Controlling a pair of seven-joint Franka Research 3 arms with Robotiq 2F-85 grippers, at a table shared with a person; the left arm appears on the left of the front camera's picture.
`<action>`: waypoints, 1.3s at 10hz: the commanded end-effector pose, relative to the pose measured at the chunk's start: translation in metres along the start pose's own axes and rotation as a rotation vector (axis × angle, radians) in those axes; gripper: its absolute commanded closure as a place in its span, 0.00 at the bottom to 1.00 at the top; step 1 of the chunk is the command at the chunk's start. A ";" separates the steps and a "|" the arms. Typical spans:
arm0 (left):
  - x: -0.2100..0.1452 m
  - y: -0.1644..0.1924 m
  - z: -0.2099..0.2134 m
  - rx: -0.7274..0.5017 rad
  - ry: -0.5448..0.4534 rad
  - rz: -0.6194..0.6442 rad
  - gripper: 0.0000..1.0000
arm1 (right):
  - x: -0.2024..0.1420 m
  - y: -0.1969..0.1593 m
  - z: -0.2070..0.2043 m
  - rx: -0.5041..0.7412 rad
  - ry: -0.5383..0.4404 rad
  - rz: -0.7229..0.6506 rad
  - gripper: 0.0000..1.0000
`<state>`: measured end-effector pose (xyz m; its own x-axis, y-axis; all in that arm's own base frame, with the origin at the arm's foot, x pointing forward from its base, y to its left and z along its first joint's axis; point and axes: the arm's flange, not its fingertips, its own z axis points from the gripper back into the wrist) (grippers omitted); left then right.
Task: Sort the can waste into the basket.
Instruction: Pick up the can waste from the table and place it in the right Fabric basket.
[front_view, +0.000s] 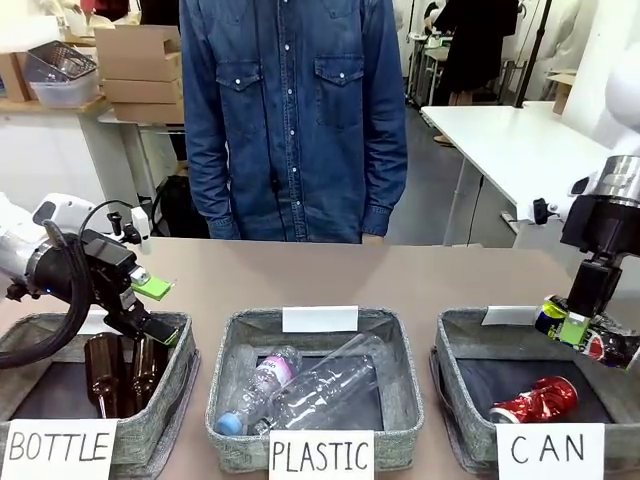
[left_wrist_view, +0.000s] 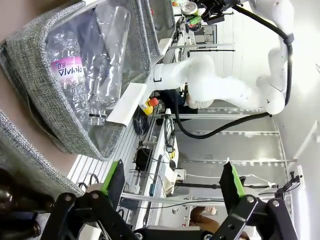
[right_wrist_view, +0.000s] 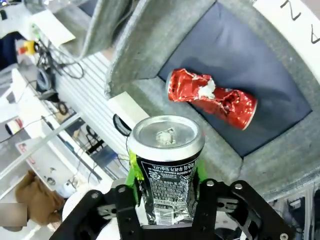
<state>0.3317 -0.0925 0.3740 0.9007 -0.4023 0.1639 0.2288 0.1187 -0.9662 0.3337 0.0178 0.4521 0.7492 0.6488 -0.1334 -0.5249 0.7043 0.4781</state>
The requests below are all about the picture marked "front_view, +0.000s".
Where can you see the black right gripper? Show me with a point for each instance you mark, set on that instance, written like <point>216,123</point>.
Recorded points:
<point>600,225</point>

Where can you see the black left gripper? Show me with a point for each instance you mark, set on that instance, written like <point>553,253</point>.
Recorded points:
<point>107,275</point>

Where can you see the crushed black yellow can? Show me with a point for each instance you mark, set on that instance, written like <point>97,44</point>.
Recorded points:
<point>612,345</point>

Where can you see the brown glass bottle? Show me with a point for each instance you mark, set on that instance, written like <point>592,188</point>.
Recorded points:
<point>147,370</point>
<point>102,370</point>

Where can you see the crushed red can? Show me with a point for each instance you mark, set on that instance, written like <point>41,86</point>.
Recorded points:
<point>540,400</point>

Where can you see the small blue-capped plastic bottle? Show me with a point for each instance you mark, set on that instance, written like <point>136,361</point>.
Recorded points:
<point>270,375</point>

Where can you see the large clear plastic bottle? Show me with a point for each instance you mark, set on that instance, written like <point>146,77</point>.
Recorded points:
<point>330,375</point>

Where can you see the person's left forearm denim sleeve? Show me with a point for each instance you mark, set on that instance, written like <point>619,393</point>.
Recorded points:
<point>385,200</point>

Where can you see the person's right forearm denim sleeve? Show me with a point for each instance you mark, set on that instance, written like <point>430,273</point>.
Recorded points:
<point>212,200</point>

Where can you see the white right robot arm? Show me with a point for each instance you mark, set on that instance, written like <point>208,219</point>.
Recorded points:
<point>625,90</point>

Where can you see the grey fabric basket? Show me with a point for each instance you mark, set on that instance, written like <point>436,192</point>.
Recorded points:
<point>400,390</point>
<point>455,380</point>
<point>170,400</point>

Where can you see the CAN paper label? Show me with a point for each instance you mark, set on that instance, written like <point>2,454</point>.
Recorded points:
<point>550,450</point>

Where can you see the metal mesh basket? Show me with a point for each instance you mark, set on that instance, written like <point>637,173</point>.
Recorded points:
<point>60,60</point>

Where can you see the person's left hand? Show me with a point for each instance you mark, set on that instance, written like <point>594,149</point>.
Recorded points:
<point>375,239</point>

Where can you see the blank white card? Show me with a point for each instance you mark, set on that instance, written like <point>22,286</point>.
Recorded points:
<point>320,320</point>
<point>510,316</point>

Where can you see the black backpack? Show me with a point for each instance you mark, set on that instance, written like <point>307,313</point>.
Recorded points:
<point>175,205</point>

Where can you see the bystander in dark trousers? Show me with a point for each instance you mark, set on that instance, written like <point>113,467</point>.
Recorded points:
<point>181,160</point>

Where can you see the BOTTLE paper label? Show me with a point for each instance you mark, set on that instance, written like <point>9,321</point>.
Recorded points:
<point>57,447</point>

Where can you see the large white table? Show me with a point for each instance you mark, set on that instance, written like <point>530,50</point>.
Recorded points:
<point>500,140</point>

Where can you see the flat cardboard box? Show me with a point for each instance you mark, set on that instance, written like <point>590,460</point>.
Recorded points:
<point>147,112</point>
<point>142,91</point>
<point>142,69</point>

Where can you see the leaning cardboard sheet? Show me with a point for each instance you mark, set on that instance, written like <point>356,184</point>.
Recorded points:
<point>562,92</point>

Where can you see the PLASTIC paper label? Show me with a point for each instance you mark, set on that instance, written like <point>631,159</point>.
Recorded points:
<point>321,455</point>

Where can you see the wooden shelf board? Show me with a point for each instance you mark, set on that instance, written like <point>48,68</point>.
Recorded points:
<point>50,107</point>

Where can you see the person in denim shirt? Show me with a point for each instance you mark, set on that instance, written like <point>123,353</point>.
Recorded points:
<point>290,125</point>

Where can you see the clear plastic container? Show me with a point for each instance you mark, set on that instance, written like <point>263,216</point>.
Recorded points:
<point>65,92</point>

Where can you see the black tripod pole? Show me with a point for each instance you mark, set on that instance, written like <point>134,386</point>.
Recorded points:
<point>532,50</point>

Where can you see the bystander in black clothes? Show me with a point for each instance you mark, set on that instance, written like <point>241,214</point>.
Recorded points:
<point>480,50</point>

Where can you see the open-topped cardboard box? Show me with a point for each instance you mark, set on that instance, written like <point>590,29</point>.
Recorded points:
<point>135,42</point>

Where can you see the small cardboard box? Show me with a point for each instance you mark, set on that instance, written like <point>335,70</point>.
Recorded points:
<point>15,77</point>

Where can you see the white metal cart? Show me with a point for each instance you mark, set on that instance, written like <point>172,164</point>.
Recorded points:
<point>430,65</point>

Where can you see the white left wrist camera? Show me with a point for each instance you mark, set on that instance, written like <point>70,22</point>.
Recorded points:
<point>141,222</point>

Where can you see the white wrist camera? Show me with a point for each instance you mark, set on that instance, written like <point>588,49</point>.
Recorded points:
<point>141,222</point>
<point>542,210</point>

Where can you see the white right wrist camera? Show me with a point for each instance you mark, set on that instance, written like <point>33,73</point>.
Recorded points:
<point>542,210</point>

